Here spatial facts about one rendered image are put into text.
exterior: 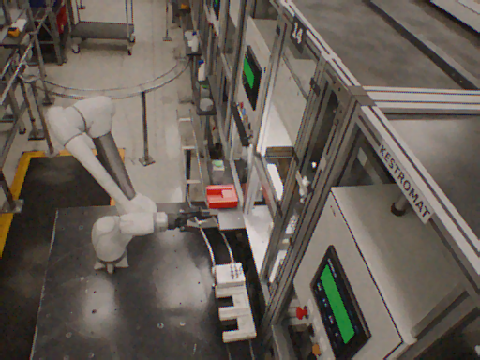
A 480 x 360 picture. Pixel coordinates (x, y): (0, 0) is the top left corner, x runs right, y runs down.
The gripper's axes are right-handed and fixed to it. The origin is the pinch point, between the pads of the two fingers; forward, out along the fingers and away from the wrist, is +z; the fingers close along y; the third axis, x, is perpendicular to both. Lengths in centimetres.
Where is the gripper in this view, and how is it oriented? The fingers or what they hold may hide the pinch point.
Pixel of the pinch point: (211, 218)
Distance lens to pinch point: 172.9
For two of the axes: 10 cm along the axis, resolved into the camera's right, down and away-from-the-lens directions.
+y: 1.3, -7.2, -6.9
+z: 9.7, -0.5, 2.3
